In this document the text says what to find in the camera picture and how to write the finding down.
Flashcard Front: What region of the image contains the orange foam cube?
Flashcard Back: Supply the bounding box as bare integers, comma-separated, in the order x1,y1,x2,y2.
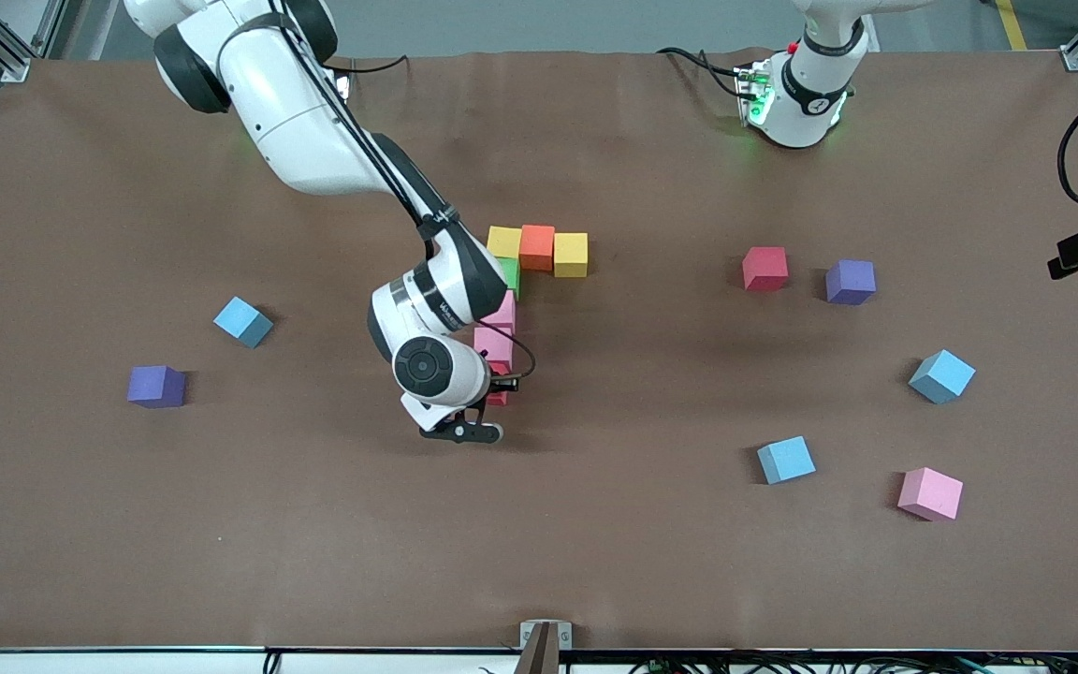
519,224,557,272

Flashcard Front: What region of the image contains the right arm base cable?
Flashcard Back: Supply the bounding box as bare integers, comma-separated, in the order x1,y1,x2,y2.
333,54,409,75

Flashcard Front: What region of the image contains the left arm base cable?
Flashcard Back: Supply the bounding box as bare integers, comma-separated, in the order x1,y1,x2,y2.
656,45,748,96

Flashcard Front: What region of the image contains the violet foam cube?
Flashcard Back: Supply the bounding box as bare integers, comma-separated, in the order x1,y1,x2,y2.
824,258,877,307

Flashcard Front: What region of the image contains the metal table edge bracket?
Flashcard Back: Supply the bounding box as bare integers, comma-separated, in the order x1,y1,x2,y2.
519,619,574,674

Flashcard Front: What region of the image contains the light blue foam cube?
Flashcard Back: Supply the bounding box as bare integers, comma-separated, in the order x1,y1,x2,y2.
908,348,977,405
756,435,818,486
213,296,274,349

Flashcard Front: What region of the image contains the brown table mat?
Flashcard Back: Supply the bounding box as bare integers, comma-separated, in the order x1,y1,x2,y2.
0,47,1078,653

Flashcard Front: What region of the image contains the dark purple foam cube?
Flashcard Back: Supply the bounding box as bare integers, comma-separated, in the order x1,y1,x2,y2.
126,365,187,410

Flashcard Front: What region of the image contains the rose red foam cube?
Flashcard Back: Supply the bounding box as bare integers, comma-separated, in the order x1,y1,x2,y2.
741,246,790,292

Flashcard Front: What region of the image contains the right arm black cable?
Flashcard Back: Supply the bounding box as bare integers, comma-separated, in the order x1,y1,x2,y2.
282,0,538,381

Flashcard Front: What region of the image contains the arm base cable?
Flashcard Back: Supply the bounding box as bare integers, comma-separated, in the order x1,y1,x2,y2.
333,54,409,75
656,45,748,96

